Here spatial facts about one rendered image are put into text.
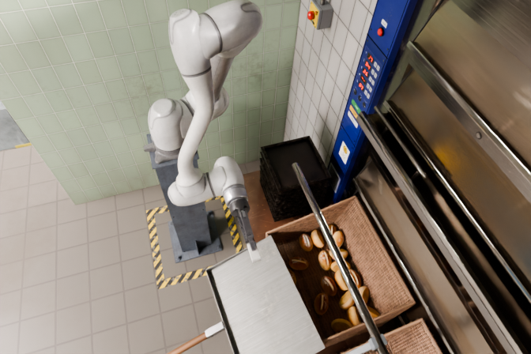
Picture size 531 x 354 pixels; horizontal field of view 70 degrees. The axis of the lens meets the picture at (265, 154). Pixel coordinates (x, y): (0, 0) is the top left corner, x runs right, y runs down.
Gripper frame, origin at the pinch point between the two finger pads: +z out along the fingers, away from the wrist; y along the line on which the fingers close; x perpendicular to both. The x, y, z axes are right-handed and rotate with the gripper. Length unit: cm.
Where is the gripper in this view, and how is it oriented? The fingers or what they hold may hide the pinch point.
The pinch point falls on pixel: (254, 252)
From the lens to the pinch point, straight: 135.3
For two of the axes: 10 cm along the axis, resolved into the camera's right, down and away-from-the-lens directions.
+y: -0.4, 6.1, 7.9
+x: -9.5, 2.3, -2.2
